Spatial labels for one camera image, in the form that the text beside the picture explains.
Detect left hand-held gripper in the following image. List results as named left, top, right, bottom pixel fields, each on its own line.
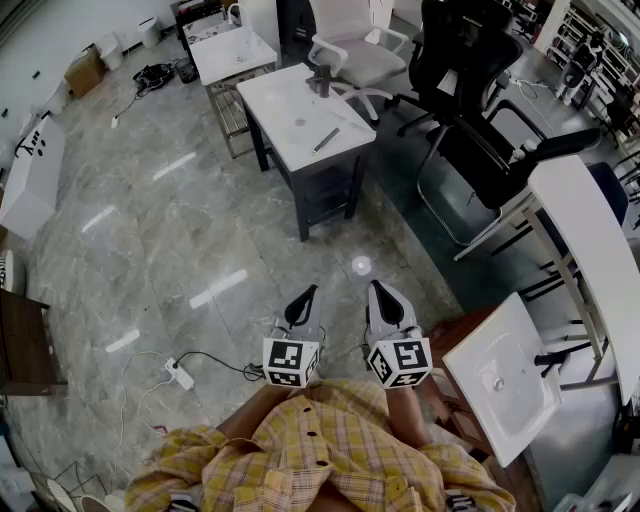
left=262, top=284, right=326, bottom=389

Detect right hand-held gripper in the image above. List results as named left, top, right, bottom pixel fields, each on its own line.
left=363, top=279, right=434, bottom=390

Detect white plastic panel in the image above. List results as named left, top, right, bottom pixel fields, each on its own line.
left=310, top=110, right=375, bottom=156

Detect person's right forearm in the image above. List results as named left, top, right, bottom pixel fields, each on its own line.
left=384, top=382, right=434, bottom=446

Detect person's left forearm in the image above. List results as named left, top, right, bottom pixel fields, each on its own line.
left=215, top=382, right=296, bottom=441

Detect dark metal sink stand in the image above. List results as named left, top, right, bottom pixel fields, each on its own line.
left=244, top=107, right=369, bottom=244

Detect small white sink basin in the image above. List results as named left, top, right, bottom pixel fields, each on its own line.
left=442, top=292, right=564, bottom=469

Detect yellow plaid shirt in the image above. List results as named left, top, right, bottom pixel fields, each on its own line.
left=123, top=378, right=516, bottom=512

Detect white power strip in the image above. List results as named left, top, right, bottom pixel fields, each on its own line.
left=164, top=357, right=196, bottom=391

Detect small black faucet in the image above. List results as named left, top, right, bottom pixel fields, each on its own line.
left=533, top=349, right=571, bottom=379

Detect black sled-base chair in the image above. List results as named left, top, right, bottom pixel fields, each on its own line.
left=417, top=99, right=601, bottom=246

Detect large white sink basin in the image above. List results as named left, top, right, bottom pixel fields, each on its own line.
left=235, top=63, right=377, bottom=174

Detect white bottle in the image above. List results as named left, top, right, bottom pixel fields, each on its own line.
left=509, top=139, right=539, bottom=162

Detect silver metal sink stand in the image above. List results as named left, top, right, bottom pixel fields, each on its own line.
left=204, top=64, right=279, bottom=160

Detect white desk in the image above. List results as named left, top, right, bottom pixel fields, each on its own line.
left=452, top=154, right=640, bottom=406

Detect large black faucet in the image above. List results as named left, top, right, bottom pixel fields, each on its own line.
left=305, top=64, right=332, bottom=99

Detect white mesh office chair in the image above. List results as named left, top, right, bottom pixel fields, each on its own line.
left=307, top=0, right=409, bottom=126

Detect black high-back office chair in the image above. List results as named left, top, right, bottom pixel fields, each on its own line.
left=397, top=0, right=524, bottom=139

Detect white sink with red label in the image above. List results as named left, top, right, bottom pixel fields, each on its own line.
left=189, top=27, right=278, bottom=86

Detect dark wooden cabinet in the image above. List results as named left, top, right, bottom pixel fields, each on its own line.
left=0, top=288, right=69, bottom=399

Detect black printer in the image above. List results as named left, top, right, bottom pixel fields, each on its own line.
left=276, top=0, right=321, bottom=69

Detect striped cloth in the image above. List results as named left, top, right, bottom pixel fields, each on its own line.
left=0, top=249, right=16, bottom=291

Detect white robot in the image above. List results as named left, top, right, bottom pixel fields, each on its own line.
left=554, top=29, right=606, bottom=106

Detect large white box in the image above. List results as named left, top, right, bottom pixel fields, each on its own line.
left=0, top=115, right=67, bottom=241

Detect white trash bin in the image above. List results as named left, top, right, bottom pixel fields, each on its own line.
left=135, top=16, right=162, bottom=50
left=99, top=33, right=125, bottom=71

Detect cardboard box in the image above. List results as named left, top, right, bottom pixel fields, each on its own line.
left=63, top=45, right=106, bottom=99

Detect storage shelves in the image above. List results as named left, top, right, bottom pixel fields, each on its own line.
left=547, top=0, right=640, bottom=136

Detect black power cable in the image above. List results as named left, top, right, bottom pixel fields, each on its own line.
left=177, top=351, right=249, bottom=374

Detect white cable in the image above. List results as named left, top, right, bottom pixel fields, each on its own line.
left=112, top=349, right=176, bottom=496

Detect black wire basket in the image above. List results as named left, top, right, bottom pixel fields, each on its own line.
left=173, top=56, right=199, bottom=85

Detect pile of black cables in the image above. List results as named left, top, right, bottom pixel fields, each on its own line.
left=132, top=63, right=176, bottom=96

